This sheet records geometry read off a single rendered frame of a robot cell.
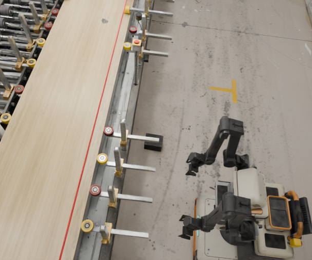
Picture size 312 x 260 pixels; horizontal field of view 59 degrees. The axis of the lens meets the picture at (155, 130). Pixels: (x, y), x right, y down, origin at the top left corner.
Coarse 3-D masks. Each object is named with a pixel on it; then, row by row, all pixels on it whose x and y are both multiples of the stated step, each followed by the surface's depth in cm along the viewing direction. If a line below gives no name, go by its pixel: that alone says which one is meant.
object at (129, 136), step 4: (108, 136) 230; (112, 136) 229; (116, 136) 229; (120, 136) 228; (128, 136) 229; (132, 136) 229; (136, 136) 229; (140, 136) 230; (144, 136) 230; (140, 140) 230; (144, 140) 230; (148, 140) 229; (152, 140) 228; (156, 140) 229
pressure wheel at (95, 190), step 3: (93, 186) 199; (96, 186) 199; (99, 186) 199; (90, 189) 198; (93, 189) 198; (96, 189) 198; (99, 189) 198; (90, 192) 197; (93, 192) 197; (96, 192) 197; (99, 192) 197; (93, 195) 197; (96, 195) 197
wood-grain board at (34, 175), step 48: (96, 0) 310; (48, 48) 266; (96, 48) 271; (48, 96) 237; (96, 96) 241; (0, 144) 211; (48, 144) 214; (96, 144) 217; (0, 192) 192; (48, 192) 195; (0, 240) 177; (48, 240) 179
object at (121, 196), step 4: (104, 192) 205; (96, 196) 206; (100, 196) 205; (104, 196) 204; (108, 196) 204; (120, 196) 205; (124, 196) 205; (128, 196) 205; (132, 196) 205; (136, 196) 206; (132, 200) 206; (136, 200) 205; (140, 200) 204; (144, 200) 205; (148, 200) 205
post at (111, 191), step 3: (108, 186) 179; (111, 186) 179; (108, 189) 178; (111, 189) 178; (108, 192) 183; (111, 192) 182; (108, 195) 187; (111, 195) 187; (114, 195) 194; (111, 198) 193; (114, 198) 197; (111, 201) 199; (114, 201) 200
